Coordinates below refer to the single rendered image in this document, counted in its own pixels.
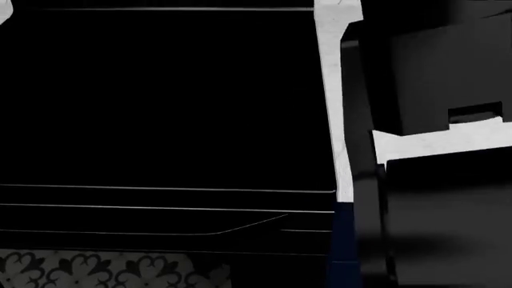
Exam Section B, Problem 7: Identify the dark blue counter cabinet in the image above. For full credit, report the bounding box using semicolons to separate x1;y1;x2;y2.
328;199;364;288

